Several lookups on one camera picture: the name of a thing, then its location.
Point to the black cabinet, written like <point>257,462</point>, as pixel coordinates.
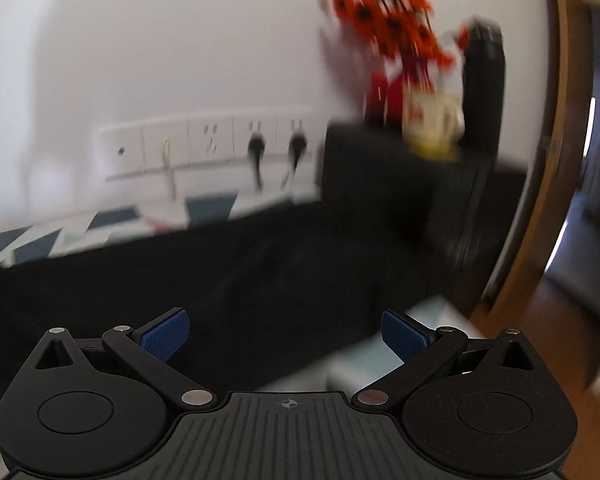
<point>370,170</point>

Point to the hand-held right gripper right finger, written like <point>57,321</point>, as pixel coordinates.
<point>405,336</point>

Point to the black power plug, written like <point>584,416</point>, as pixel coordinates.
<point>256,147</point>
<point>296,146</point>

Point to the wooden door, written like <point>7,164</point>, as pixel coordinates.
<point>555,135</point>

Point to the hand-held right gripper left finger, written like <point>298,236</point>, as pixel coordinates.
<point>164,336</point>

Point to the orange artificial flowers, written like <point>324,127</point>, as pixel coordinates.
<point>390,15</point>

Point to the white wall socket strip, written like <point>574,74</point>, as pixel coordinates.
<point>199,140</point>

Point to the red vase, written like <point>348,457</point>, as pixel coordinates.
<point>382,97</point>

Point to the black bottle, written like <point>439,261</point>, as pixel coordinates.
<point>485,85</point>

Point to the geometric patterned table mat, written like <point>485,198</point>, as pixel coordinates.
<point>114,220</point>

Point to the black garment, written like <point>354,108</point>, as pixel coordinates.
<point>229,285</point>

